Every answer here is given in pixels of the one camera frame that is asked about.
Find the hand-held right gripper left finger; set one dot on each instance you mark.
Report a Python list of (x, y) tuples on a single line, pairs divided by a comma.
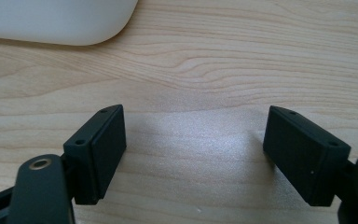
[(101, 155)]

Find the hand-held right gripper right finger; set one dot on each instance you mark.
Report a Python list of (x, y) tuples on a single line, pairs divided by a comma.
[(304, 155)]

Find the white rounded tray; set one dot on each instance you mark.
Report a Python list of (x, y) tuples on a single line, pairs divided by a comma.
[(56, 20)]

